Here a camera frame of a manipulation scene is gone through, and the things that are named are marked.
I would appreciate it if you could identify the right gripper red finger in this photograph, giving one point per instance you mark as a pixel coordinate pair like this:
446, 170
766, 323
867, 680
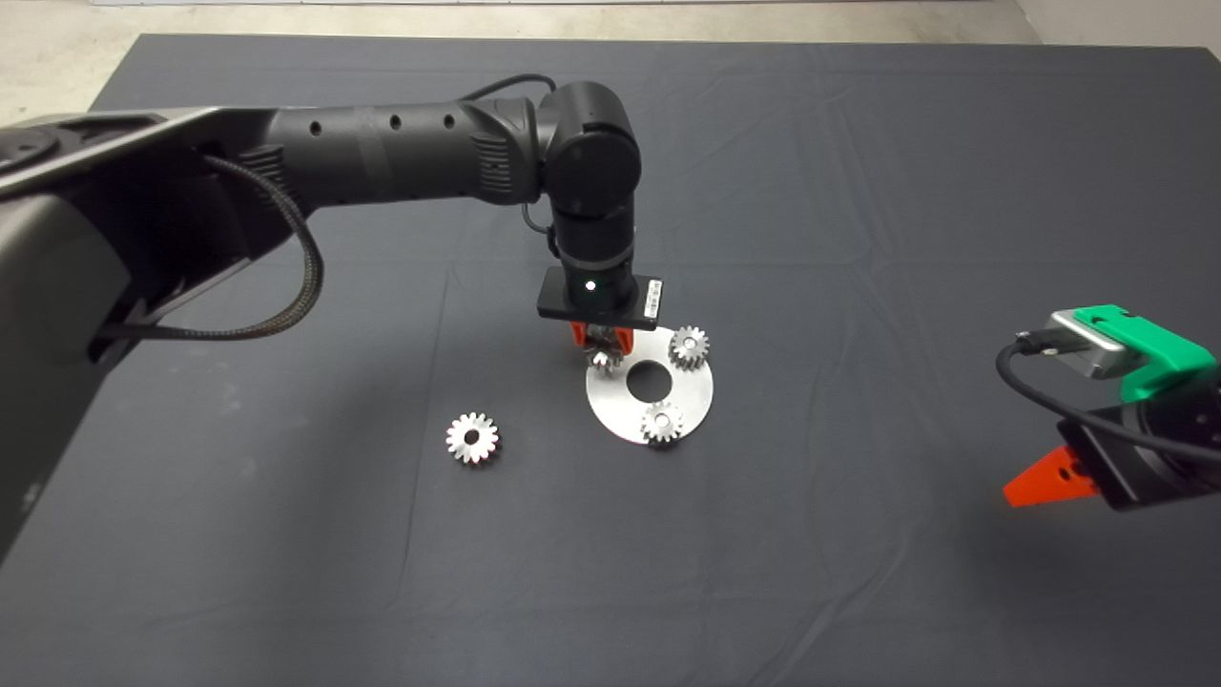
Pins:
1049, 485

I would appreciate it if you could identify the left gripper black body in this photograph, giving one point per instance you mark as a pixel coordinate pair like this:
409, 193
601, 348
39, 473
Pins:
558, 303

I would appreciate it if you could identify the small steel gear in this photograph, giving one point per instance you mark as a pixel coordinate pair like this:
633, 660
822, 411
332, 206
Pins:
680, 355
653, 431
603, 358

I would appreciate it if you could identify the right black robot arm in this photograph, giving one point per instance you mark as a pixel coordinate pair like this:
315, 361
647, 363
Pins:
1192, 429

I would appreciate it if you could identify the round metal plate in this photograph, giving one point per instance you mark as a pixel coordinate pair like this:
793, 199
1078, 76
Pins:
696, 401

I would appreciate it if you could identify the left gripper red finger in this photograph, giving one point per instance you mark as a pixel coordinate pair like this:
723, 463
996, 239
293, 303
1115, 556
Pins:
578, 334
624, 340

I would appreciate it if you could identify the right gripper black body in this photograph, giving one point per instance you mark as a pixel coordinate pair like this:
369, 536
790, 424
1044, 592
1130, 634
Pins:
1121, 491

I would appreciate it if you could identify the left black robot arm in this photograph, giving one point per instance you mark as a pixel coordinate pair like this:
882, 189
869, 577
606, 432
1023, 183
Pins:
401, 148

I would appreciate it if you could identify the right wrist green camera mount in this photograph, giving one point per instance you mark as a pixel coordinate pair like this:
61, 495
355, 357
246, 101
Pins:
1169, 361

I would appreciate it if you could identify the tall large steel gear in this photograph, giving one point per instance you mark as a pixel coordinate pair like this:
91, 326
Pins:
460, 448

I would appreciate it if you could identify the dark grey table cloth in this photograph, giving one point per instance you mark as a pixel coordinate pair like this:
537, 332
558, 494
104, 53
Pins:
763, 572

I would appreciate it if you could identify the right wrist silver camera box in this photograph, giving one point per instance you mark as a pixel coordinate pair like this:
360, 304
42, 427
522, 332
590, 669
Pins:
1097, 355

